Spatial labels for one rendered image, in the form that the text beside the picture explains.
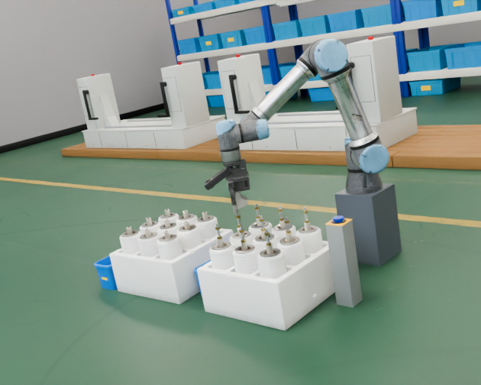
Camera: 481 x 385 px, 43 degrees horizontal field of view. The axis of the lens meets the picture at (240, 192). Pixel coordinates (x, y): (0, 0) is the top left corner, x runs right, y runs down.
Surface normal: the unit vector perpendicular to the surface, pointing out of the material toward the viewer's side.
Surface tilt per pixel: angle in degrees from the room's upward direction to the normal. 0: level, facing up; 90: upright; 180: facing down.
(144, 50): 90
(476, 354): 0
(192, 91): 90
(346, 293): 90
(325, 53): 83
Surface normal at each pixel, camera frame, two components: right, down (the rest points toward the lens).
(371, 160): 0.17, 0.35
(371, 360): -0.17, -0.95
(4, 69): 0.72, 0.06
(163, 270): -0.62, 0.30
